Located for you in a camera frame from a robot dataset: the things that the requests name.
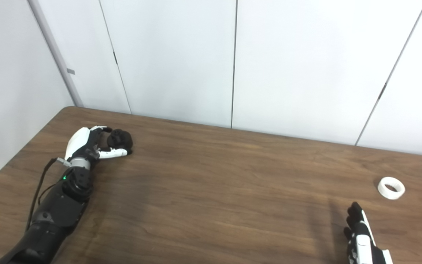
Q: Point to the grey wall corner post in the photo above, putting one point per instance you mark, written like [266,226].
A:
[55,51]

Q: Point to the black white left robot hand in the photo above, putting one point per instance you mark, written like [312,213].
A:
[77,141]

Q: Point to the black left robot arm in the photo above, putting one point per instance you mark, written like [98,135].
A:
[57,212]

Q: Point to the round black plastic part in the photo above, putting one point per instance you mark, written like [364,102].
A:
[120,139]

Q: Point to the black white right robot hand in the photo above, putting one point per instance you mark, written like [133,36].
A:
[361,253]

